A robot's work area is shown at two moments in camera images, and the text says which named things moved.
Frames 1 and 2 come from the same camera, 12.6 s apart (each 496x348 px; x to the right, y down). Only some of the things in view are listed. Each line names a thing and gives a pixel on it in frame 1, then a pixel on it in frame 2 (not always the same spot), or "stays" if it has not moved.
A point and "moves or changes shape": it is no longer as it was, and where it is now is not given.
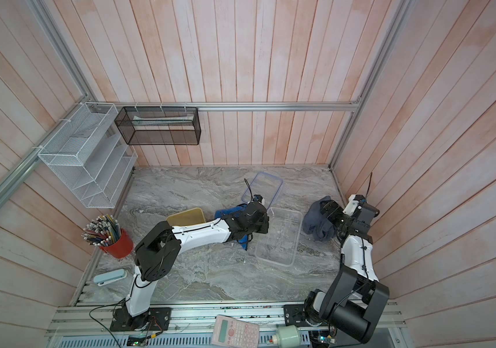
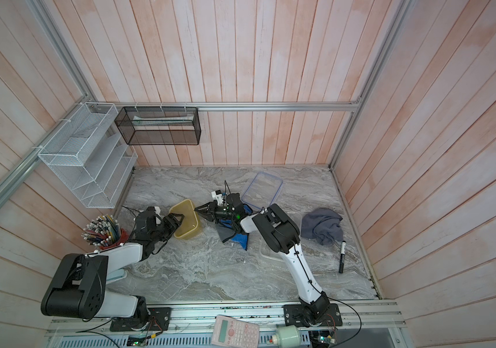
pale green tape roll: x=288 y=336 stays
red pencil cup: x=105 y=232 stays
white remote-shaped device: x=109 y=277 stays
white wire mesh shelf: x=87 y=154 stays
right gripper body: x=341 y=220 → x=223 y=214
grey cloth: x=317 y=223 moves or changes shape
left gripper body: x=262 y=227 → x=160 y=233
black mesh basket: x=159 y=125 stays
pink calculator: x=231 y=333 stays
